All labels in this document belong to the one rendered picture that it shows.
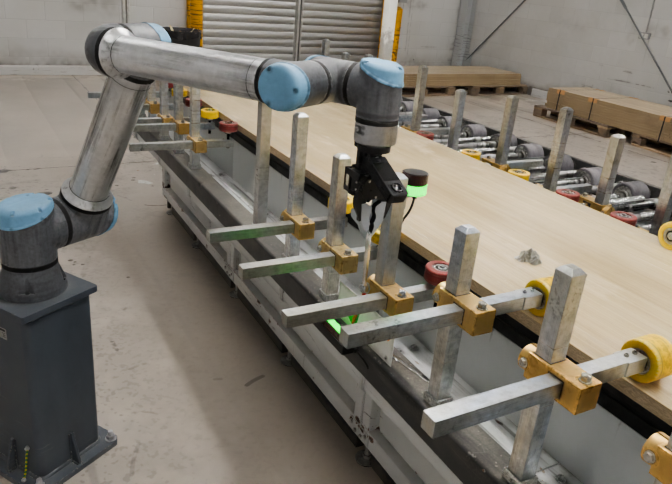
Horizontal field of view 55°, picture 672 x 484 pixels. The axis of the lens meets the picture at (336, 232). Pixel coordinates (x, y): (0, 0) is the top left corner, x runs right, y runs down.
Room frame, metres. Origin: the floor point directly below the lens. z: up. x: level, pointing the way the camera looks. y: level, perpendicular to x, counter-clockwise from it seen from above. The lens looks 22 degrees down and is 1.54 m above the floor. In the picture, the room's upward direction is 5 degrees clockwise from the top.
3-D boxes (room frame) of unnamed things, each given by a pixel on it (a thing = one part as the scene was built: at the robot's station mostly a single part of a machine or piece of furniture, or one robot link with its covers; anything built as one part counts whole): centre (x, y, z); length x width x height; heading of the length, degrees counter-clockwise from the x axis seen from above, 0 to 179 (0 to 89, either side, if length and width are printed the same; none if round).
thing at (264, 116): (2.02, 0.26, 0.93); 0.05 x 0.04 x 0.45; 31
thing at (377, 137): (1.32, -0.06, 1.23); 0.10 x 0.09 x 0.05; 121
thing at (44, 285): (1.66, 0.88, 0.65); 0.19 x 0.19 x 0.10
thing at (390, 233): (1.36, -0.12, 0.90); 0.03 x 0.03 x 0.48; 31
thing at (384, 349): (1.38, -0.09, 0.75); 0.26 x 0.01 x 0.10; 31
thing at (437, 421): (0.88, -0.37, 0.95); 0.50 x 0.04 x 0.04; 121
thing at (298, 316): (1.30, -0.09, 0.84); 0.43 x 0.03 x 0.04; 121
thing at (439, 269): (1.40, -0.26, 0.85); 0.08 x 0.08 x 0.11
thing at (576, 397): (0.91, -0.39, 0.95); 0.13 x 0.06 x 0.05; 31
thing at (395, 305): (1.35, -0.14, 0.85); 0.13 x 0.06 x 0.05; 31
